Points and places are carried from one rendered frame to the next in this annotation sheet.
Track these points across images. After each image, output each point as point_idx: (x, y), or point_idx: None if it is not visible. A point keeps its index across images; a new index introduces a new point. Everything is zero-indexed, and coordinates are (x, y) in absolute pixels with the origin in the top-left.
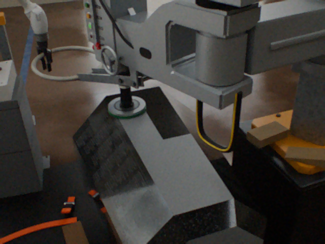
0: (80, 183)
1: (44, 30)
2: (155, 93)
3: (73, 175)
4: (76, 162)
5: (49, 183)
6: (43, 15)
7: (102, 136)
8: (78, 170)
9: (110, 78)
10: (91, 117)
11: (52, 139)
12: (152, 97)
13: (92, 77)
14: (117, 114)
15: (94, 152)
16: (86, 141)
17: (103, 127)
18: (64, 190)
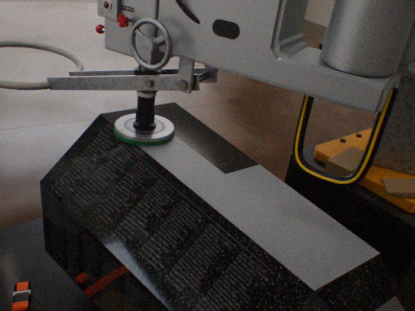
0: (31, 258)
1: None
2: (175, 111)
3: (17, 247)
4: (17, 227)
5: None
6: None
7: (109, 176)
8: (45, 236)
9: (126, 81)
10: (76, 148)
11: None
12: (174, 116)
13: (82, 81)
14: (137, 139)
15: (98, 201)
16: (74, 185)
17: (109, 162)
18: (6, 273)
